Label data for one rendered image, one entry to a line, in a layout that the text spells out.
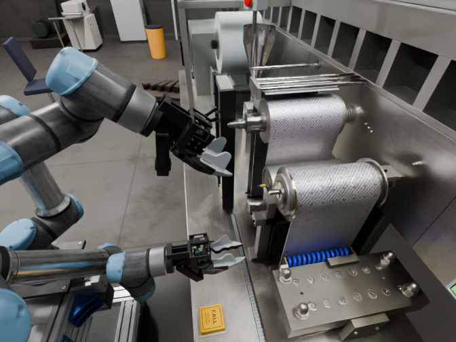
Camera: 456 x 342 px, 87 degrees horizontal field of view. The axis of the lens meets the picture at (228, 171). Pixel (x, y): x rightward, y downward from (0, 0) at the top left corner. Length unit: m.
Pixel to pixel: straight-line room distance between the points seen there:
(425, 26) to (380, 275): 0.66
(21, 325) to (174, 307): 1.41
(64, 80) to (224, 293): 0.74
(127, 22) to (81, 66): 7.85
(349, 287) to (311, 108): 0.53
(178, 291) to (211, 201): 0.94
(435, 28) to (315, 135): 0.36
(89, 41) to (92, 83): 7.33
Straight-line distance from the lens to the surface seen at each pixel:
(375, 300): 0.85
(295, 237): 0.75
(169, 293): 1.92
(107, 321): 1.73
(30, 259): 0.70
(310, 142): 0.84
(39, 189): 1.01
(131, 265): 0.71
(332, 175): 0.69
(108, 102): 0.44
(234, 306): 0.89
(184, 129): 0.47
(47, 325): 1.24
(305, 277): 0.81
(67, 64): 0.44
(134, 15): 8.21
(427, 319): 2.22
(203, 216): 1.07
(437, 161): 0.75
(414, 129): 0.78
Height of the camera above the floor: 1.73
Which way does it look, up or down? 40 degrees down
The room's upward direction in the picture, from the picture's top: straight up
